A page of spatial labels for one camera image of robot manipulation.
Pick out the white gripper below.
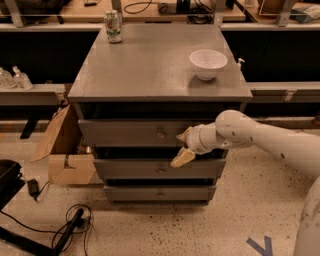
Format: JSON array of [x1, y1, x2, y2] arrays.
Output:
[[170, 123, 220, 168]]

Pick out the clear sanitizer bottle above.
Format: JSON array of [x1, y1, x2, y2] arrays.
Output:
[[13, 66, 33, 90], [0, 67, 16, 89]]

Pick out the white green soda can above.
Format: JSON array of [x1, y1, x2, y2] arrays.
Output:
[[104, 10, 122, 43]]

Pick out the black floor cable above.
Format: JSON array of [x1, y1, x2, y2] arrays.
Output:
[[0, 203, 94, 256]]

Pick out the grey drawer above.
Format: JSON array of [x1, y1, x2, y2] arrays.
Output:
[[79, 120, 198, 147], [104, 185, 216, 202], [94, 159, 226, 179]]

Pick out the clear sanitizer bottle right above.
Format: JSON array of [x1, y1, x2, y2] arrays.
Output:
[[13, 66, 33, 90]]

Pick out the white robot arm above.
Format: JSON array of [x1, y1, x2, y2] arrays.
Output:
[[171, 110, 320, 256]]

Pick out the white pump bottle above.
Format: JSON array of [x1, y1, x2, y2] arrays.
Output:
[[237, 58, 245, 71]]

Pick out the grey bottom drawer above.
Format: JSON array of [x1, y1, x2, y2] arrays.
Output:
[[104, 185, 216, 202]]

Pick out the grey wooden drawer cabinet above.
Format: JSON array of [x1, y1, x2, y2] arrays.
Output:
[[67, 23, 254, 204]]

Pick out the black stand base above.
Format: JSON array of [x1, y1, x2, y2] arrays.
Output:
[[0, 206, 91, 256]]

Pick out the clear sanitizer bottle left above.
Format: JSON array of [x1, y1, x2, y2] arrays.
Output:
[[0, 67, 16, 89]]

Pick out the white ceramic bowl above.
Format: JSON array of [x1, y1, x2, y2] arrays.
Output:
[[189, 49, 228, 81]]

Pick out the grey middle drawer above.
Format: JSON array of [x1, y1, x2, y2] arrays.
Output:
[[94, 159, 226, 179]]

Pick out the black power adapter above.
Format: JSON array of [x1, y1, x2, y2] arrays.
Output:
[[27, 179, 39, 198]]

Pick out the grey long bench shelf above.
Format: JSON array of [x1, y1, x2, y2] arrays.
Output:
[[0, 84, 68, 106]]

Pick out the black bin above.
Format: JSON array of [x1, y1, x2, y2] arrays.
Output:
[[0, 159, 25, 210]]

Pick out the grey top drawer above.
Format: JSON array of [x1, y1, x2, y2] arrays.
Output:
[[79, 120, 198, 147]]

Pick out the brown cardboard box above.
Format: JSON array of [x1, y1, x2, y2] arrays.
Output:
[[31, 105, 99, 185]]

